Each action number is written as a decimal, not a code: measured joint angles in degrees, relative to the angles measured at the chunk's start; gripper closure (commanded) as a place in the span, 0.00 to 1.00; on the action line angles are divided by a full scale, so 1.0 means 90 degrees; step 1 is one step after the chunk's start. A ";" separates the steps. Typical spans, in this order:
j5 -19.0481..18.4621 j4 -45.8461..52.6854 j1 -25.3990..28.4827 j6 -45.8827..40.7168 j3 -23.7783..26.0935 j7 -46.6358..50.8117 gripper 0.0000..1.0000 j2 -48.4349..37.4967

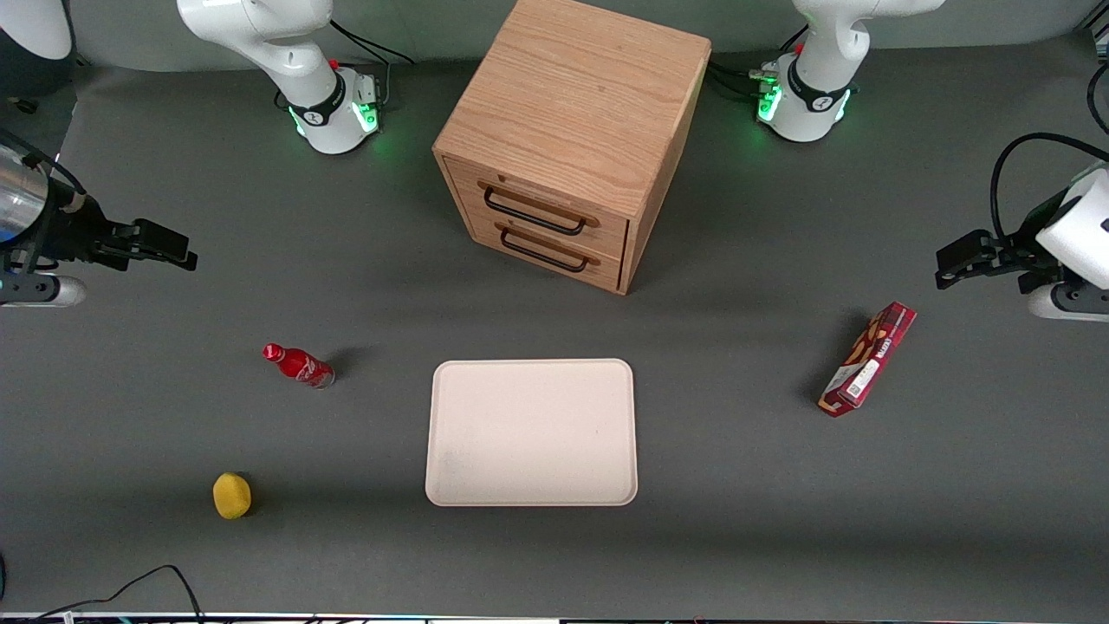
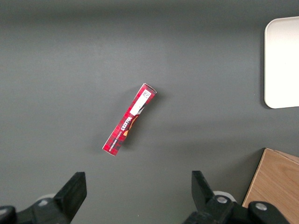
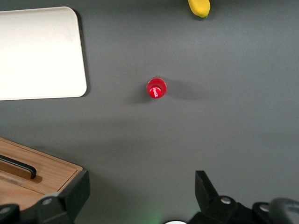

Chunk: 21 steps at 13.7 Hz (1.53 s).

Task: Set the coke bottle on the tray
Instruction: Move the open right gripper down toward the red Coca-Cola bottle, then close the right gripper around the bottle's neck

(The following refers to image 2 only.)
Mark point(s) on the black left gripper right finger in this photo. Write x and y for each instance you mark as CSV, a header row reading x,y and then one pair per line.
x,y
205,198

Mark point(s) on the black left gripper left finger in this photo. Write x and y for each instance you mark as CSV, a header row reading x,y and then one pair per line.
x,y
67,196

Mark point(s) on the red tartan shortbread box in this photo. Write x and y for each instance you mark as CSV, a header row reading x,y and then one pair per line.
x,y
130,119

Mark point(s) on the light wooden board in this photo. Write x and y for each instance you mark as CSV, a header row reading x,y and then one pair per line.
x,y
273,182

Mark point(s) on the white plastic tray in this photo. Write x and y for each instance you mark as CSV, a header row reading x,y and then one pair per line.
x,y
282,63

